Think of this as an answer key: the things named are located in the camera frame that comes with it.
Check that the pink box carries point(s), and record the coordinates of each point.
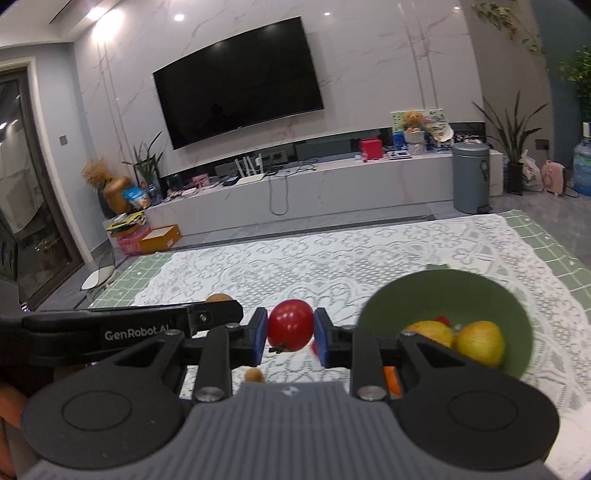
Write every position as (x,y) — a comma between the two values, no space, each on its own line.
(129,242)

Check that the blue water bottle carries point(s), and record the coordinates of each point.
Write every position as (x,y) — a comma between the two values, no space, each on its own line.
(582,166)

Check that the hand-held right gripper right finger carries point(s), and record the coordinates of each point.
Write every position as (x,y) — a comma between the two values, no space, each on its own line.
(322,339)

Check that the brown vase with dried grass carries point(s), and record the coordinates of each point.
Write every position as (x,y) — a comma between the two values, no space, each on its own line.
(113,194)

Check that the red tomato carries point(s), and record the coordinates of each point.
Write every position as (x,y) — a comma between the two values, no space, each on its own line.
(442,319)
(290,325)

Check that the white router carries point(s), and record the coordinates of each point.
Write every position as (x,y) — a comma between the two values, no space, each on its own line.
(249,175)

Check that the orange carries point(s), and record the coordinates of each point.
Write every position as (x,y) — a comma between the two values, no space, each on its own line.
(392,382)

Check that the white marble media console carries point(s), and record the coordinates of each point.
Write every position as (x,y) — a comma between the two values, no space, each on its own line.
(346,189)

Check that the yellow apple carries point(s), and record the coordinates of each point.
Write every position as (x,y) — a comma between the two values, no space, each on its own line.
(480,344)
(429,332)

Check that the grey pedal bin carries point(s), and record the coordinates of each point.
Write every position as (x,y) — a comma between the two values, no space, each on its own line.
(470,177)

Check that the colourful picture board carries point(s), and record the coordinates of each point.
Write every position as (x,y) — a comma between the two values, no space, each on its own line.
(436,127)

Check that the potted grass plant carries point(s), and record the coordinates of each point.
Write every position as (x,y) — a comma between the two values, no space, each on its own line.
(148,168)

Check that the teddy bear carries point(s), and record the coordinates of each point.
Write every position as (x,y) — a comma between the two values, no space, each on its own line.
(414,121)

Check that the green bowl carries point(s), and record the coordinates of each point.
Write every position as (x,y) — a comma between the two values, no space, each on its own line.
(415,295)

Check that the red box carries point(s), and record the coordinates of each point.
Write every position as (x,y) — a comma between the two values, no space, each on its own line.
(371,149)

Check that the hanging vine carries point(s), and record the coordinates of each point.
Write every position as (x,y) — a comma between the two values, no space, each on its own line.
(503,18)

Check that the person's left forearm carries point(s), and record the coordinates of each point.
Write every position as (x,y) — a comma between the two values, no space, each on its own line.
(9,410)

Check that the leafy cabinet plant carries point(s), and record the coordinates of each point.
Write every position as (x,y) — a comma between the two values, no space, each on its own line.
(579,74)

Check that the glass sliding door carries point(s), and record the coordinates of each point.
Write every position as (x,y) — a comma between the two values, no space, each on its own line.
(32,184)

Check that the blue snack bag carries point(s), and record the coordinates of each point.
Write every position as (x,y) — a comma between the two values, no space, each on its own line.
(136,197)

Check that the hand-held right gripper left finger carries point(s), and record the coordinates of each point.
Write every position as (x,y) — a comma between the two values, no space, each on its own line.
(259,337)

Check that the white plastic bag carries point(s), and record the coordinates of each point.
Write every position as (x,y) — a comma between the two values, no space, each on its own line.
(532,175)

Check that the white lace tablecloth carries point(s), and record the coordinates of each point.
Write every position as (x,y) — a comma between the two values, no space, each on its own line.
(545,240)
(300,263)

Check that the tall potted plant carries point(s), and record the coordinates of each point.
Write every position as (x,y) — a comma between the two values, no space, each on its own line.
(515,177)

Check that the brown kiwi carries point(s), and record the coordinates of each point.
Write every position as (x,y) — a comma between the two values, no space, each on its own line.
(254,375)
(219,298)

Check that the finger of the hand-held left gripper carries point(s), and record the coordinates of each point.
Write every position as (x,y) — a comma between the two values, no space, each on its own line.
(217,316)

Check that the black wall television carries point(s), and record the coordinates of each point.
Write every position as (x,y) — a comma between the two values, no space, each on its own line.
(238,83)

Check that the orange cardboard box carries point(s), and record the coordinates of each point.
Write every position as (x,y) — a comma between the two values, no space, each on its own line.
(160,240)

